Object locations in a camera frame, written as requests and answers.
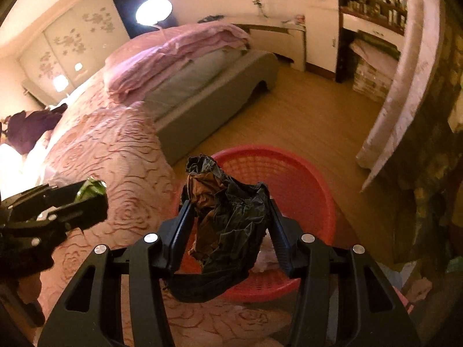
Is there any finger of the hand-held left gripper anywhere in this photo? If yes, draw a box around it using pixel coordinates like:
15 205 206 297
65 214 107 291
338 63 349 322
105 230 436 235
40 193 109 239
0 184 85 221

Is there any green wrapper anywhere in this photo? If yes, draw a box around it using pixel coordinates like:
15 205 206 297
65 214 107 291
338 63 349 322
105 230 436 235
77 176 106 203

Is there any folded pink quilt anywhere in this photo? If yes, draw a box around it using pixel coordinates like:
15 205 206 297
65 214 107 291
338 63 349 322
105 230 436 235
103 22 252 104

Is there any round glowing lamp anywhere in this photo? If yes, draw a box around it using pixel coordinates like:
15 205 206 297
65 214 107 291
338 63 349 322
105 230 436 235
135 0 173 26

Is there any folded bedding on boxes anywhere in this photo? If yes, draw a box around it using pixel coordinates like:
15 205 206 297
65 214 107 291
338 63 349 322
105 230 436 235
349 31 402 76

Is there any dark wood dressing table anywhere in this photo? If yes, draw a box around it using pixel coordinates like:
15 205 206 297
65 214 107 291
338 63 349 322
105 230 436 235
336 0 407 84

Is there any pinkish white tissue wad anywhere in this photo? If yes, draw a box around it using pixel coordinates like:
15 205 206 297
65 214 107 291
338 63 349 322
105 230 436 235
253 231 281 273

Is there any red plastic mesh basket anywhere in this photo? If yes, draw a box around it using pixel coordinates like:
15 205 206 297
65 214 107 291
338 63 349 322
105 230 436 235
174 145 337 302

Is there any floral sliding-door wardrobe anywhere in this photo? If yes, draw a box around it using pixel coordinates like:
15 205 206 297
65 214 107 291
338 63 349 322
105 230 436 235
18 0 133 95

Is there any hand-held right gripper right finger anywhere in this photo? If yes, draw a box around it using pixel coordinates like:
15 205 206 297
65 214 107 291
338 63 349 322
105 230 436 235
266 208 422 347

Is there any pink rose-patterned blanket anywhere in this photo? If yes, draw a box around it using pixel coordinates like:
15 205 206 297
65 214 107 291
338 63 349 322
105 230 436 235
36 101 293 347

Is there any purple cloth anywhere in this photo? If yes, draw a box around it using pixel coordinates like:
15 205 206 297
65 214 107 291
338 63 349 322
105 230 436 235
7 103 69 154

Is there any rose in vase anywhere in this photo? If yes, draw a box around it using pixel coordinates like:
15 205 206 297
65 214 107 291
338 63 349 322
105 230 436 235
248 0 270 19

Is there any pale pink curtain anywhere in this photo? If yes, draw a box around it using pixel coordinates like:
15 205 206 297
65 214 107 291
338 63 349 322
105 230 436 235
356 0 447 192

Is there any stack of cardboard boxes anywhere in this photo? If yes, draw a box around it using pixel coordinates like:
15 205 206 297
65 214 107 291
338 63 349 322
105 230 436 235
352 58 389 104

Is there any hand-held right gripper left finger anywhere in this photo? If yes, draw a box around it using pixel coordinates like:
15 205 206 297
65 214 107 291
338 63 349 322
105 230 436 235
38 200 198 347

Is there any black plastic bag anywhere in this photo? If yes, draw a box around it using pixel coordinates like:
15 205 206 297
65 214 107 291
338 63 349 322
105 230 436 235
164 155 271 303

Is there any grey upholstered bed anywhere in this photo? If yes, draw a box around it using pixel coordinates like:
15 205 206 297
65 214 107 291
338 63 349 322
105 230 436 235
143 49 281 167

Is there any small glowing bedside lamp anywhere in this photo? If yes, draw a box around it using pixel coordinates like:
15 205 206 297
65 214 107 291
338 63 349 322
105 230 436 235
52 74 69 93

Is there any low white console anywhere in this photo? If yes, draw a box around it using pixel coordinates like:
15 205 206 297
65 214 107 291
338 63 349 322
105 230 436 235
231 16 308 72

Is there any tall white cabinet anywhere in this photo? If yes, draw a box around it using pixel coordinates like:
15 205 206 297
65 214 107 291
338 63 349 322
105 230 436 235
302 0 341 78

